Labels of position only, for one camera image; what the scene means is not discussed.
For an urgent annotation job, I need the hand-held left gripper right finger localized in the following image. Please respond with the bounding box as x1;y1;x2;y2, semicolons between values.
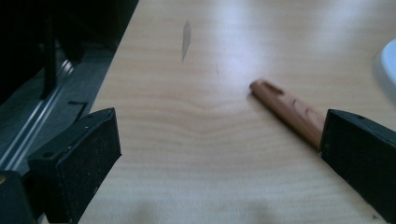
319;108;396;224

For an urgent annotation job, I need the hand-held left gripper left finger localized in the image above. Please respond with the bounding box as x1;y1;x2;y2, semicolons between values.
27;107;122;224

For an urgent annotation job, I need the white utensil rack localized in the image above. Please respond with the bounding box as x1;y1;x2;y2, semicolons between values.
373;38;396;105

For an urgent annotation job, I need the wooden-handled metal strainer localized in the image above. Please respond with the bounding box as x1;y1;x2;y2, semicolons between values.
248;78;326;150

